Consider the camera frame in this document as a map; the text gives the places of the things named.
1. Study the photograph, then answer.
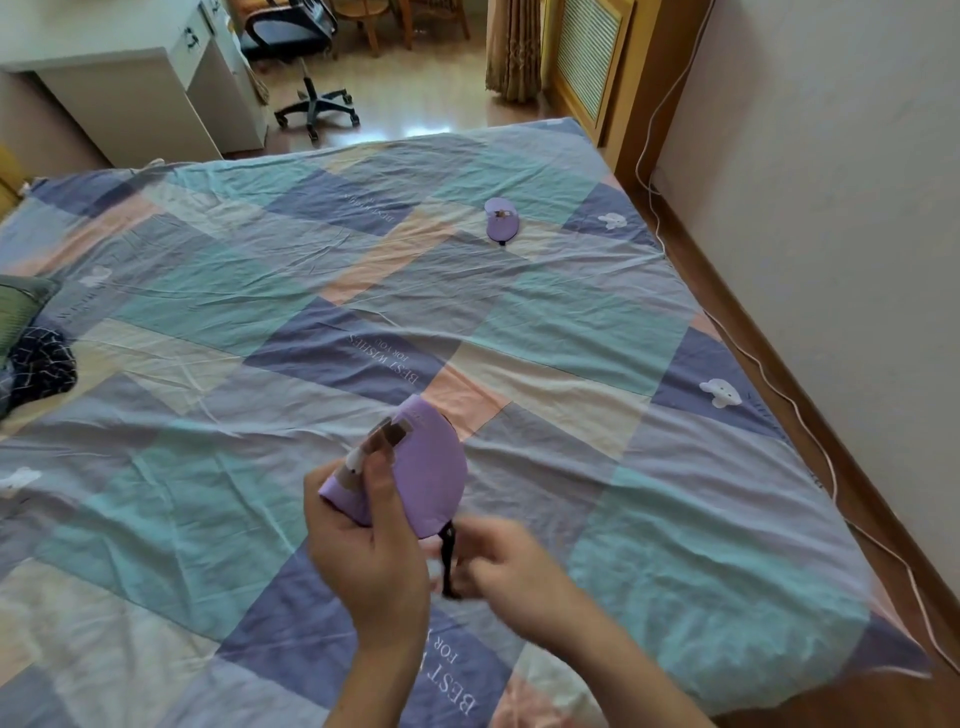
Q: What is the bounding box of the round wicker glass table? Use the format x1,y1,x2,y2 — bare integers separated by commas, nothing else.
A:
329,0,391,60

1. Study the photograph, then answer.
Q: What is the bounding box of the person's left hand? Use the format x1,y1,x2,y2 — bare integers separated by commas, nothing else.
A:
303,448,433,660

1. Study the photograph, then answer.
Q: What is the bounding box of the patchwork bed sheet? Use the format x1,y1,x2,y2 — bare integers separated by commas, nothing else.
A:
0,116,935,728

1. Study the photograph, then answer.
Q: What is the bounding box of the person's left forearm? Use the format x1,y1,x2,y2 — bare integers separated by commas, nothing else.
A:
322,644,429,728

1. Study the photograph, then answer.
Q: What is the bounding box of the brown patterned curtain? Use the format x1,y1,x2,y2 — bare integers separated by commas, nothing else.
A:
485,0,544,105

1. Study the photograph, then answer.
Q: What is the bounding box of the person's right forearm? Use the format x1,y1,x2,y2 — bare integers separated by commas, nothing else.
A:
524,592,721,728

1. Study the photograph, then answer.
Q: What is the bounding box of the dark checked cloth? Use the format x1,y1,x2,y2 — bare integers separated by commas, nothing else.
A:
0,326,79,418

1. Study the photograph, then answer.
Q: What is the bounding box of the white desk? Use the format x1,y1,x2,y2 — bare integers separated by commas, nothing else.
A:
0,0,270,170

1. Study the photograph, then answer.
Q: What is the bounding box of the wooden radiator cover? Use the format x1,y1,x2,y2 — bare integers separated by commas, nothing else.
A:
541,0,714,178

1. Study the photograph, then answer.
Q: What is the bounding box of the black office chair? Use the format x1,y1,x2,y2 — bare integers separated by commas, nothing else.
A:
243,0,361,144

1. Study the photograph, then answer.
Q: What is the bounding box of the person's right hand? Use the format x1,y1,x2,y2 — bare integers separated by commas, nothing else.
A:
431,515,594,646

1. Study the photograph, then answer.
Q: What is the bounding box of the purple sleep mask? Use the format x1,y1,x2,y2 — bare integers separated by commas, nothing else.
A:
318,395,470,601
483,196,523,247

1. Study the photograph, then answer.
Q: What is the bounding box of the wicker armchair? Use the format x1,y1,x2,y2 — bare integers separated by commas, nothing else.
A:
393,0,472,52

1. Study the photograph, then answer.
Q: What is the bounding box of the white cable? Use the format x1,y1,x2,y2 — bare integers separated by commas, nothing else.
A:
633,0,960,676

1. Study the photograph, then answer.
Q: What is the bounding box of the green grey pillow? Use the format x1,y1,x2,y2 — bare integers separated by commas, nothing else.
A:
0,275,63,369

